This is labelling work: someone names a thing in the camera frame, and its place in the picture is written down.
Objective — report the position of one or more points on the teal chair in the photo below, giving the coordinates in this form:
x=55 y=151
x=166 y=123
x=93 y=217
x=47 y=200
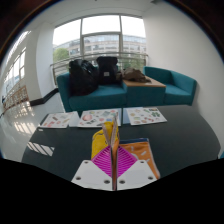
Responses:
x=221 y=155

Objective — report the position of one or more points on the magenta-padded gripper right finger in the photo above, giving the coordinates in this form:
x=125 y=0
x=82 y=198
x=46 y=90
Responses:
x=136 y=175

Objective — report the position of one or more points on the black backpack with label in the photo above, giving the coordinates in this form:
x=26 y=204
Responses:
x=107 y=70

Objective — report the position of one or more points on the teal sofa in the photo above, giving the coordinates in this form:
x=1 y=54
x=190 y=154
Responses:
x=180 y=88
x=100 y=98

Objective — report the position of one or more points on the brown bag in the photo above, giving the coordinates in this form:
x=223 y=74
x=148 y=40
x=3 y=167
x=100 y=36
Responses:
x=135 y=75

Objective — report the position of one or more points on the wooden-topped teal side table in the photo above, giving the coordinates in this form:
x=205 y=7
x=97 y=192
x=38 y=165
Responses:
x=143 y=95

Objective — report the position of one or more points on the orange pink yellow printed towel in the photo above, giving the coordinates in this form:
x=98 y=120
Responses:
x=99 y=140

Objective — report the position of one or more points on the printed paper sheet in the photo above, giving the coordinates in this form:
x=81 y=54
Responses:
x=58 y=120
x=145 y=116
x=96 y=118

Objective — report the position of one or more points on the bulky black backpack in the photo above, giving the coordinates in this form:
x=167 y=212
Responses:
x=82 y=78

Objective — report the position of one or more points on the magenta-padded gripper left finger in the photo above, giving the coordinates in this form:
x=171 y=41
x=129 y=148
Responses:
x=91 y=175

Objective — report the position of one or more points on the wooden balustrade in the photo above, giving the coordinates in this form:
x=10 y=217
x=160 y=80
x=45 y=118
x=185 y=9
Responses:
x=15 y=97

